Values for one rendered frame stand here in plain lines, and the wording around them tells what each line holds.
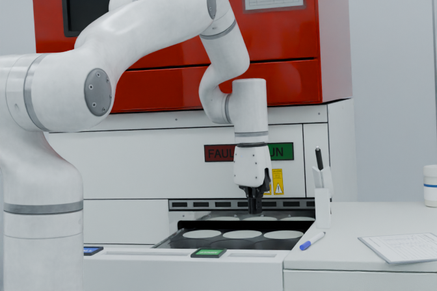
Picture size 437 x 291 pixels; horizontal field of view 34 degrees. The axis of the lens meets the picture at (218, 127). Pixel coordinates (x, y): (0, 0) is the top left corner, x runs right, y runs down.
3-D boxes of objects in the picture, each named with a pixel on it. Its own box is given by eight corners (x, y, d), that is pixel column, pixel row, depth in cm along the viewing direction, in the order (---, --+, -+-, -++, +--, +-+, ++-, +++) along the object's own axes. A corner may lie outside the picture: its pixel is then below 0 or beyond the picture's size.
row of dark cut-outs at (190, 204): (170, 208, 200) (169, 199, 200) (327, 208, 187) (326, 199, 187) (169, 208, 199) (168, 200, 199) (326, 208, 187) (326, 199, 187)
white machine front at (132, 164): (60, 249, 213) (51, 115, 211) (334, 254, 190) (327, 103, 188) (54, 252, 210) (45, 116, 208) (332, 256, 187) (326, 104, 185)
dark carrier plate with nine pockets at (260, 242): (186, 230, 194) (186, 228, 194) (313, 231, 184) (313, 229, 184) (137, 262, 161) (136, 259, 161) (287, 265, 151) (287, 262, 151)
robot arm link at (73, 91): (6, 145, 110) (92, 148, 102) (-21, 73, 105) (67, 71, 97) (161, 28, 149) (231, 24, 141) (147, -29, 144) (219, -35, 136)
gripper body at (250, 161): (227, 141, 179) (229, 185, 179) (253, 141, 171) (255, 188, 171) (250, 138, 183) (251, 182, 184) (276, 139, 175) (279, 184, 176)
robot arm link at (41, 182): (47, 216, 102) (47, 49, 101) (-46, 207, 110) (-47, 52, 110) (99, 206, 113) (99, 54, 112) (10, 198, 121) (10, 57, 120)
